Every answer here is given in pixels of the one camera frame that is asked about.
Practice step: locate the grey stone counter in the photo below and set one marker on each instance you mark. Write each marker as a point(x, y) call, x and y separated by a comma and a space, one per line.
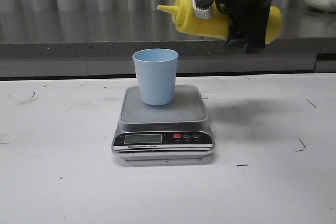
point(68, 45)

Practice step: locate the light blue plastic cup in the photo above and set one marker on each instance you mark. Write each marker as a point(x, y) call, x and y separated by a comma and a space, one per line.
point(156, 71)

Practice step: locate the yellow squeeze bottle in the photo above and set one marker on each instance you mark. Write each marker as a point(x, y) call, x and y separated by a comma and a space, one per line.
point(217, 26)

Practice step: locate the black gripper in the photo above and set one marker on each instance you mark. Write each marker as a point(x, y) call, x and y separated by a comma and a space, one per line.
point(257, 23)

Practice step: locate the silver digital kitchen scale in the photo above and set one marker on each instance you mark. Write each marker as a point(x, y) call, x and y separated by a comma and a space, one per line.
point(178, 130)

